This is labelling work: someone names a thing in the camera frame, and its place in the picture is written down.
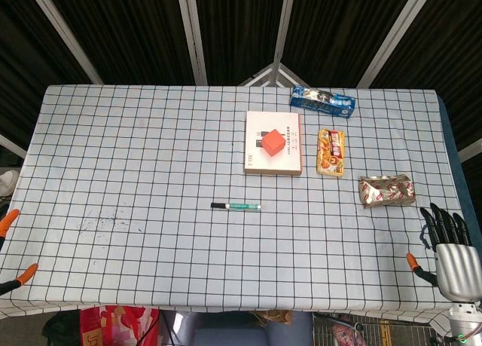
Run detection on white shoe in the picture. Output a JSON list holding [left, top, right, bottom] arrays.
[[0, 168, 19, 197]]

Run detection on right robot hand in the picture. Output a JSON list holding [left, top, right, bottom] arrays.
[[405, 202, 482, 301]]

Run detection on wire mesh basket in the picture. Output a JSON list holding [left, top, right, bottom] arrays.
[[312, 311, 440, 346]]

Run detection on white flat cardboard box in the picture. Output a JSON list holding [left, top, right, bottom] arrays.
[[243, 110, 304, 177]]

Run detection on green white marker body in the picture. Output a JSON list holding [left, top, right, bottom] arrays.
[[224, 202, 262, 213]]

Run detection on orange cube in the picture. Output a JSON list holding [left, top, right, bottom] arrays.
[[261, 128, 286, 158]]

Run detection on blue checkered tablecloth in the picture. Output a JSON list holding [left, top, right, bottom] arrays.
[[0, 84, 461, 323]]

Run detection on white metal frame post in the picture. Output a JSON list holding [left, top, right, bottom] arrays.
[[271, 0, 298, 66], [175, 0, 209, 86], [355, 0, 432, 89], [24, 0, 105, 85]]

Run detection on blue snack package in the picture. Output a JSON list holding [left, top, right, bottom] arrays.
[[288, 84, 357, 119]]

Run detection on white triangular frame brace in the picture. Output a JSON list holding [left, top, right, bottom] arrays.
[[238, 62, 307, 87]]

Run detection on gold foil snack package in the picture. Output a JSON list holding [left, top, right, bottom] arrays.
[[358, 173, 416, 210]]

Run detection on white metal frame bar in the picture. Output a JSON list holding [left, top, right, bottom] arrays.
[[0, 133, 28, 161], [456, 136, 482, 163]]

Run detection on black bag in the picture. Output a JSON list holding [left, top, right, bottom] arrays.
[[42, 310, 82, 346]]

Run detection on red plastic bag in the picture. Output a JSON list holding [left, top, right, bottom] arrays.
[[78, 305, 162, 346]]

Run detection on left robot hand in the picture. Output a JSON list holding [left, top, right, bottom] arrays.
[[0, 209, 39, 296]]

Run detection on yellow snack package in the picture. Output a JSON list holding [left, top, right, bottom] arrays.
[[316, 129, 346, 178]]

